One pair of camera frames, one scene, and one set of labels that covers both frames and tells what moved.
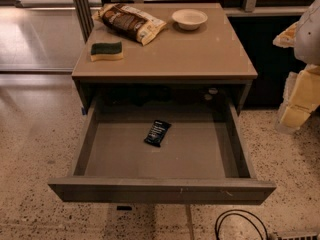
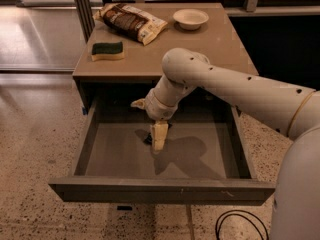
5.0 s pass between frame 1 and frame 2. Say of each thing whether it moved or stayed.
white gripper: moved
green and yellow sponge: stayed
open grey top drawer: stayed
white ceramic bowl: stayed
